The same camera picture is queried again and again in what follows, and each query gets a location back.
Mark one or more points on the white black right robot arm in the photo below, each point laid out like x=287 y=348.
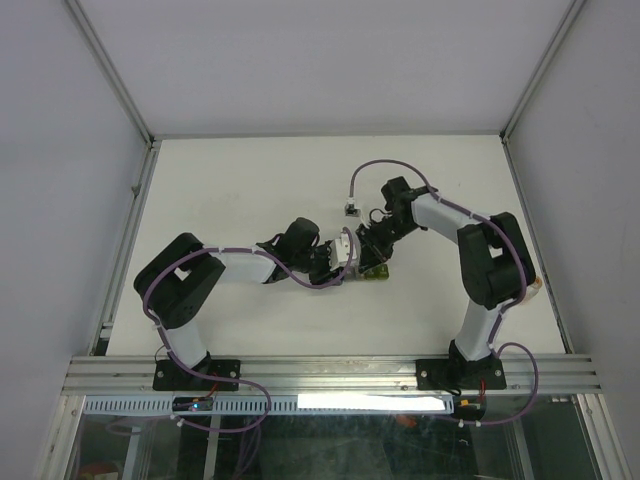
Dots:
x=496 y=271

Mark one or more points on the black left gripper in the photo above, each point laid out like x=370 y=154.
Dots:
x=326 y=275

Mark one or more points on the aluminium frame post left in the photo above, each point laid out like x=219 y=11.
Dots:
x=96 y=47

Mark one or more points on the aluminium mounting rail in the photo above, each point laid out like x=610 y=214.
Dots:
x=550 y=374

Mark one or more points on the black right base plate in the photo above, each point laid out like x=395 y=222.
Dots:
x=444 y=374

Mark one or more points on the aluminium frame post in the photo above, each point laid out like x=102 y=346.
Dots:
x=96 y=47
x=550 y=52

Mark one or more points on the aluminium frame post right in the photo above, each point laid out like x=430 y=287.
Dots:
x=550 y=52

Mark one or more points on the grey slotted cable duct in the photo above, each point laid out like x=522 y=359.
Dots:
x=300 y=404

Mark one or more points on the clear glass pill bottle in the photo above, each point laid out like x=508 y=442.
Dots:
x=532 y=290

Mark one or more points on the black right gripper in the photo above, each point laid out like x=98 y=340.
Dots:
x=372 y=252

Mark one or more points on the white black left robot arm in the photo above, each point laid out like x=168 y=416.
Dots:
x=176 y=284

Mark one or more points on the weekly pill organizer strip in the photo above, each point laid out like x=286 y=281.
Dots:
x=377 y=273

